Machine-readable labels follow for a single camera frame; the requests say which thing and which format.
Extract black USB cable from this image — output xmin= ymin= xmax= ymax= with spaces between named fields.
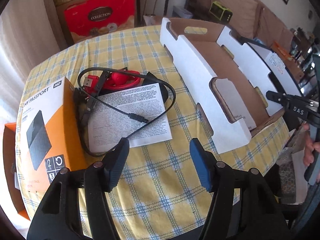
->
xmin=74 ymin=67 xmax=177 ymax=158

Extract brown cardboard tray box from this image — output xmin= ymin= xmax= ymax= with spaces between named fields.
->
xmin=160 ymin=18 xmax=284 ymax=154

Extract white papers in tray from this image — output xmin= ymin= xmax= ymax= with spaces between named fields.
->
xmin=215 ymin=79 xmax=257 ymax=131

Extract brown sofa cushion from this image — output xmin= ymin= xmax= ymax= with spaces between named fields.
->
xmin=213 ymin=0 xmax=261 ymax=39

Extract black and white storage box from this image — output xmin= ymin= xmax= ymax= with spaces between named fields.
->
xmin=239 ymin=36 xmax=303 ymax=96

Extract white printed paper sheet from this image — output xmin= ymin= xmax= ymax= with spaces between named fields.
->
xmin=88 ymin=83 xmax=172 ymax=153

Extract red collection gift bag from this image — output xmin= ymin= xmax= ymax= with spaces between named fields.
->
xmin=64 ymin=0 xmax=136 ymax=43

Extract orange WD passport box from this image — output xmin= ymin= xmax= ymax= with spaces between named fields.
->
xmin=16 ymin=77 xmax=87 ymax=208

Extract person right hand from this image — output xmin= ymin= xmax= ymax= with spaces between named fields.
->
xmin=303 ymin=124 xmax=319 ymax=167

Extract black pouch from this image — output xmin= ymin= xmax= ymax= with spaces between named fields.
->
xmin=141 ymin=71 xmax=170 ymax=103

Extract yellow plaid tablecloth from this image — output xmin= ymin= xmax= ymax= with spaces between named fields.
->
xmin=15 ymin=24 xmax=291 ymax=240

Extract green cube clock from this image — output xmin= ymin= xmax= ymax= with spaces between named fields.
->
xmin=209 ymin=1 xmax=233 ymax=22

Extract orange small carton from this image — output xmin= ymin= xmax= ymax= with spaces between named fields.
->
xmin=271 ymin=41 xmax=293 ymax=61

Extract orange box lid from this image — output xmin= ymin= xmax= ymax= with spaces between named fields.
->
xmin=3 ymin=123 xmax=30 ymax=220

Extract red USB cable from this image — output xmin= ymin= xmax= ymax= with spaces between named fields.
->
xmin=80 ymin=70 xmax=142 ymax=92

